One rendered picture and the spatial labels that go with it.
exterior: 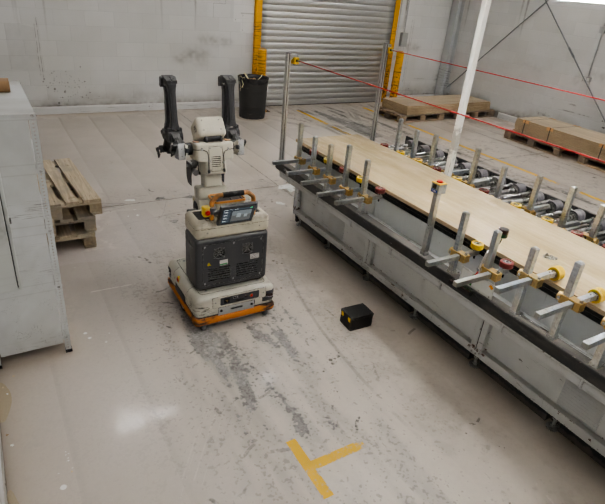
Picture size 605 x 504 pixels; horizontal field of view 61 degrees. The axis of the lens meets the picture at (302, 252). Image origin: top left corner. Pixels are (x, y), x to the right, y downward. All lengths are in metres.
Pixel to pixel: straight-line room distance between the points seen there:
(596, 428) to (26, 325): 3.39
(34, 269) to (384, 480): 2.31
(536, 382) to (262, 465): 1.75
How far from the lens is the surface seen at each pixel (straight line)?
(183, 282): 3.88
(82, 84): 9.66
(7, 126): 3.11
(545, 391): 3.58
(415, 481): 3.04
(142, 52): 9.78
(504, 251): 3.45
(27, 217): 3.28
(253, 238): 3.67
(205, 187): 3.82
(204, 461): 2.99
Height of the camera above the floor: 2.28
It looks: 28 degrees down
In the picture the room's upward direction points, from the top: 5 degrees clockwise
